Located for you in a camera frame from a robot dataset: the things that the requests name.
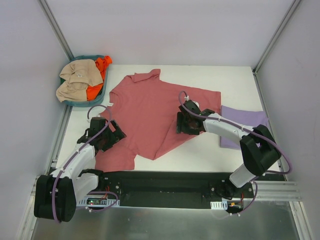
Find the pink red t shirt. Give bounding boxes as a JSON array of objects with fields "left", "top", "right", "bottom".
[{"left": 95, "top": 69, "right": 221, "bottom": 172}]

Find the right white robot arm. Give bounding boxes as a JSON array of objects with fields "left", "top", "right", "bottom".
[{"left": 176, "top": 100, "right": 282, "bottom": 198}]

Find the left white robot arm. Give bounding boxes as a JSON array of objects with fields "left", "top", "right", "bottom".
[{"left": 33, "top": 117, "right": 126, "bottom": 223}]

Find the teal plastic basket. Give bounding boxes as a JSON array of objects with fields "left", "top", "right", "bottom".
[{"left": 62, "top": 55, "right": 109, "bottom": 108}]

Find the orange t shirt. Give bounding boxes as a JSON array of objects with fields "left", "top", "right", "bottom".
[{"left": 86, "top": 55, "right": 113, "bottom": 101}]

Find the folded purple t shirt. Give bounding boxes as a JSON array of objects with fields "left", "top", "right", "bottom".
[{"left": 220, "top": 105, "right": 270, "bottom": 150}]

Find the beige t shirt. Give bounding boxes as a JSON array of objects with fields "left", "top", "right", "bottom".
[{"left": 56, "top": 59, "right": 103, "bottom": 102}]

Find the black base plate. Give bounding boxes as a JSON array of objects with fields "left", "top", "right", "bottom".
[{"left": 85, "top": 171, "right": 258, "bottom": 211}]

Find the left white cable duct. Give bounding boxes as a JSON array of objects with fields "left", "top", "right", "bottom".
[{"left": 76, "top": 196, "right": 120, "bottom": 208}]

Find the white cable duct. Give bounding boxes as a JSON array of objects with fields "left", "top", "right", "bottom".
[
  {"left": 76, "top": 196, "right": 120, "bottom": 208},
  {"left": 210, "top": 200, "right": 228, "bottom": 211}
]

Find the right white cable duct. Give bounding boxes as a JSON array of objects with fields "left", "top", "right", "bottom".
[{"left": 210, "top": 200, "right": 228, "bottom": 211}]

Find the right aluminium frame post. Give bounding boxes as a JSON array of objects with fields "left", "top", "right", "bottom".
[{"left": 252, "top": 0, "right": 303, "bottom": 76}]

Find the aluminium frame post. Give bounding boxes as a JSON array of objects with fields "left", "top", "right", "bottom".
[
  {"left": 252, "top": 0, "right": 303, "bottom": 76},
  {"left": 37, "top": 0, "right": 74, "bottom": 60}
]

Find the aluminium front rail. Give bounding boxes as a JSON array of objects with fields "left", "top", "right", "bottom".
[{"left": 31, "top": 175, "right": 303, "bottom": 201}]

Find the left aluminium frame post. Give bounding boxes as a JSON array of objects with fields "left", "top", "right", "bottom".
[{"left": 37, "top": 0, "right": 74, "bottom": 60}]

